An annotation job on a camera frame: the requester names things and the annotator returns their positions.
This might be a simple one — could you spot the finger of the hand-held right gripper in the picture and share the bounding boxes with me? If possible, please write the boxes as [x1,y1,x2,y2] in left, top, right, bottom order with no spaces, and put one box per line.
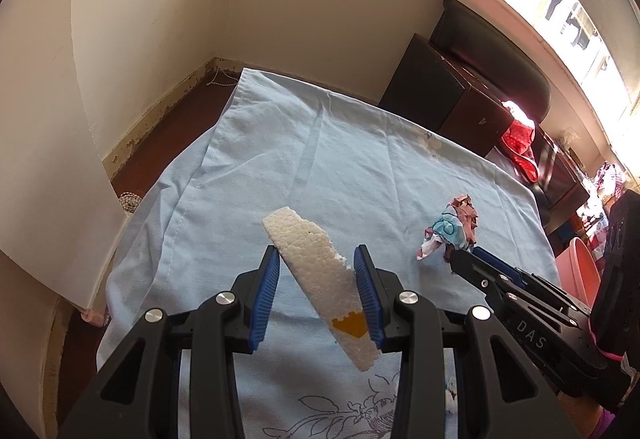
[471,245,595,345]
[446,246,626,392]

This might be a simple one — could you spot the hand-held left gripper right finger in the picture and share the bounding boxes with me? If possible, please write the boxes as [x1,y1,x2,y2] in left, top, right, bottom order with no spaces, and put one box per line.
[352,244,586,439]

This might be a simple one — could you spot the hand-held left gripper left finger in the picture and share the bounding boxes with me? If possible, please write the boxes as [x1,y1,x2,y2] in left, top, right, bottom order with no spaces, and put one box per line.
[57,244,282,439]

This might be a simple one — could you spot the pink plastic basin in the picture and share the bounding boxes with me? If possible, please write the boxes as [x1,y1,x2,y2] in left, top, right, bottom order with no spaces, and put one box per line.
[555,236,603,307]

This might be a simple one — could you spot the patterned paper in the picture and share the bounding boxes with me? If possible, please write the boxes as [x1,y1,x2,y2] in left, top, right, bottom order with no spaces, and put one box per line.
[414,195,480,261]

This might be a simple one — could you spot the white foam piece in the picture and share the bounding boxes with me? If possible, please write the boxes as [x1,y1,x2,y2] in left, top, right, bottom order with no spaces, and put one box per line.
[262,206,383,374]

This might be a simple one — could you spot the person's right forearm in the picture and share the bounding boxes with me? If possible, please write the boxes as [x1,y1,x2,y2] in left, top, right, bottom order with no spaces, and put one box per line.
[557,389,621,439]

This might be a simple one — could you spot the pink checkered cloth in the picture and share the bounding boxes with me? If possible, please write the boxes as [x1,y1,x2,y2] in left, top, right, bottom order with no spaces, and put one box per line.
[596,160,630,202]

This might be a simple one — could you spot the red polka dot cloth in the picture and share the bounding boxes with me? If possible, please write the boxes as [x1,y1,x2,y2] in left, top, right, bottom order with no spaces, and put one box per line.
[501,100,541,182]

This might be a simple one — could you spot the light blue floral tablecloth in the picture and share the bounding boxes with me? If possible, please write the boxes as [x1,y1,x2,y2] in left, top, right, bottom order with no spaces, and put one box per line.
[96,66,563,439]

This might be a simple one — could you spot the small woven object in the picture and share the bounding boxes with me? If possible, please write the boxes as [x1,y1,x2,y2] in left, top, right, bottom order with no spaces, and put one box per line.
[119,192,144,216]

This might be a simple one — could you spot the black leather armchair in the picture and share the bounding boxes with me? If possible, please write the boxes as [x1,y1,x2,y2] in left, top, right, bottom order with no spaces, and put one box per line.
[377,0,591,230]

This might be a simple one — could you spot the hanging clothes outside window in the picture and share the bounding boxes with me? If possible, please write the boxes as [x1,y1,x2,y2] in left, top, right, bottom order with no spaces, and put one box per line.
[547,0,601,50]

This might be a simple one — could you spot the white door panel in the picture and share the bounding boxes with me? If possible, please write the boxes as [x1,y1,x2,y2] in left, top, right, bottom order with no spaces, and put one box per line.
[0,0,132,326]

